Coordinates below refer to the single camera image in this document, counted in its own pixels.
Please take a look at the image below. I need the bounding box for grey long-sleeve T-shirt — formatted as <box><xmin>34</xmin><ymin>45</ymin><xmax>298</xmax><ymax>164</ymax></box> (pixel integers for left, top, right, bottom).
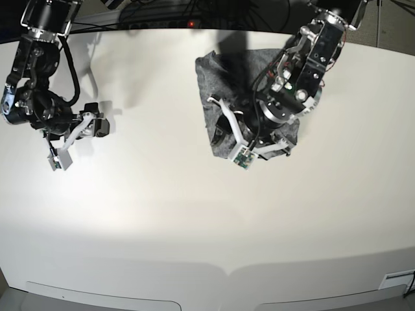
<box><xmin>195</xmin><ymin>49</ymin><xmax>280</xmax><ymax>159</ymax></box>

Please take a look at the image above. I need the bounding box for white label plate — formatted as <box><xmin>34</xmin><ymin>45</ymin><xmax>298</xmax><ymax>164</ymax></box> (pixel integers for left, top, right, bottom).
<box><xmin>379</xmin><ymin>270</ymin><xmax>414</xmax><ymax>290</ymax></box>

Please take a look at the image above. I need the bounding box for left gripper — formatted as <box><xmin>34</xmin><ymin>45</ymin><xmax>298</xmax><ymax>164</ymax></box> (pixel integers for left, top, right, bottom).
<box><xmin>210</xmin><ymin>97</ymin><xmax>298</xmax><ymax>148</ymax></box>

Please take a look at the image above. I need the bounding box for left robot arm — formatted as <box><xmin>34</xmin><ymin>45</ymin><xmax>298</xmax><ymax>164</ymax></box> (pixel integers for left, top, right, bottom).
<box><xmin>244</xmin><ymin>1</ymin><xmax>367</xmax><ymax>150</ymax></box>

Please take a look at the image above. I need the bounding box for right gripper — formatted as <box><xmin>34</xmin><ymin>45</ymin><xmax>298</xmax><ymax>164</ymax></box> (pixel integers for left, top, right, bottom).
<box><xmin>32</xmin><ymin>94</ymin><xmax>110</xmax><ymax>138</ymax></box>

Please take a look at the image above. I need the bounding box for white power strip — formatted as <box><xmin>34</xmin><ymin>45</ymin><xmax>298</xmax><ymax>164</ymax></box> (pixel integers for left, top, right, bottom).
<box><xmin>117</xmin><ymin>19</ymin><xmax>200</xmax><ymax>30</ymax></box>

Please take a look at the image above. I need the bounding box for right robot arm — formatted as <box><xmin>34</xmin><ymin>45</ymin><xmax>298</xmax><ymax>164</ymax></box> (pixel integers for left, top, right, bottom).
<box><xmin>1</xmin><ymin>1</ymin><xmax>110</xmax><ymax>140</ymax></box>

